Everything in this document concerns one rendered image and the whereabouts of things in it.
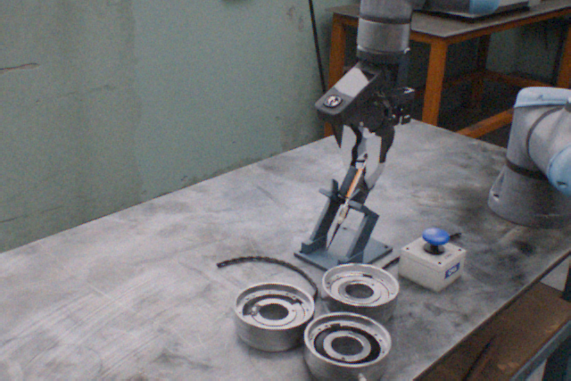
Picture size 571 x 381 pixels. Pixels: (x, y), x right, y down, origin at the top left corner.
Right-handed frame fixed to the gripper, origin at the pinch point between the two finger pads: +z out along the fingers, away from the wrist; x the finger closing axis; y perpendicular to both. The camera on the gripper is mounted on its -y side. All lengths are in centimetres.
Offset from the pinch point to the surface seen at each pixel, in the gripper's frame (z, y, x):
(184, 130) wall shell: 54, 90, 147
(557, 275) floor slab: 88, 159, 14
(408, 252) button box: 8.0, -1.1, -11.1
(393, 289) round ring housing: 9.6, -9.0, -14.0
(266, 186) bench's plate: 12.2, 6.7, 25.2
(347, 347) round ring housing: 11.8, -21.6, -16.0
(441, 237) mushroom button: 4.9, 1.5, -14.6
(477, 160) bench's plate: 11, 50, 4
